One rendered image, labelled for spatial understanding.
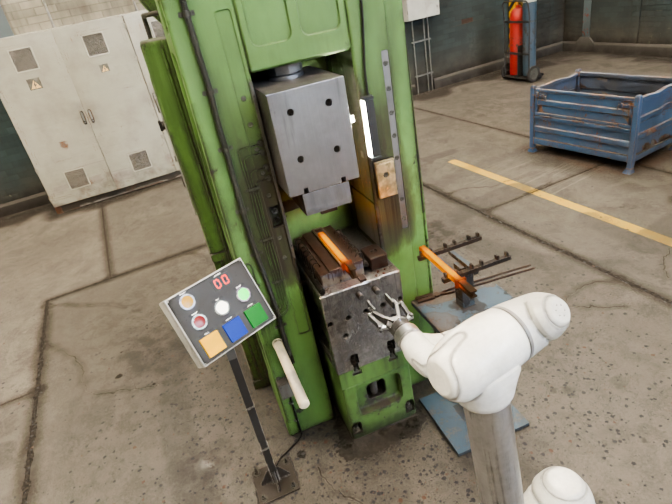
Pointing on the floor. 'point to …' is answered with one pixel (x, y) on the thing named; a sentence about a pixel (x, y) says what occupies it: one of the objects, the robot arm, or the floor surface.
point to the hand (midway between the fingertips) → (379, 303)
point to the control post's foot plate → (266, 492)
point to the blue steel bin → (603, 115)
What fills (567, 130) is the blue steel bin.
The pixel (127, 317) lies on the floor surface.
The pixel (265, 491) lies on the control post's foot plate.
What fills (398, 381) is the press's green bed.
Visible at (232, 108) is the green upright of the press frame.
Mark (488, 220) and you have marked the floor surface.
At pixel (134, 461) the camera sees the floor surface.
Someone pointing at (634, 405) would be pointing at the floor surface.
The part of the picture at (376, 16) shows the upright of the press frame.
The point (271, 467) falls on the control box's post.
